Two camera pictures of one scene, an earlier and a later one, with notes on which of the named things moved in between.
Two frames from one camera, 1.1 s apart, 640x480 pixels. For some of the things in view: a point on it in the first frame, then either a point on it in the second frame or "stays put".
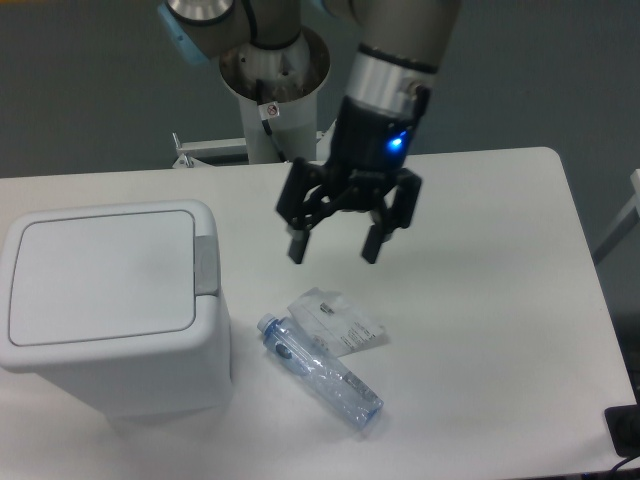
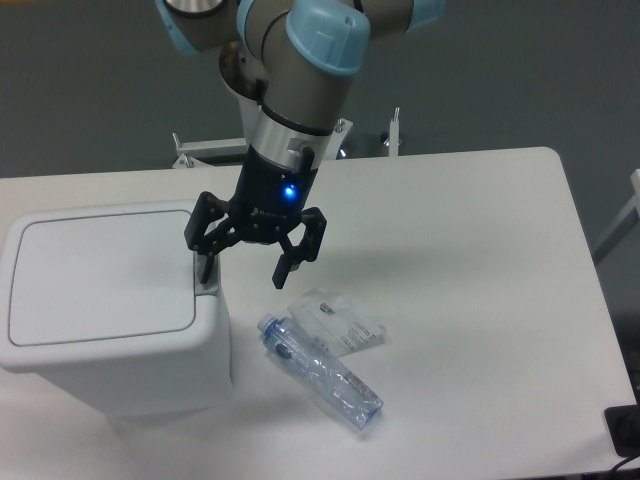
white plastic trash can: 120,302 stays put
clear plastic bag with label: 335,322 stays put
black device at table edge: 623,424 stays put
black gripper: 369,146 → 268,195
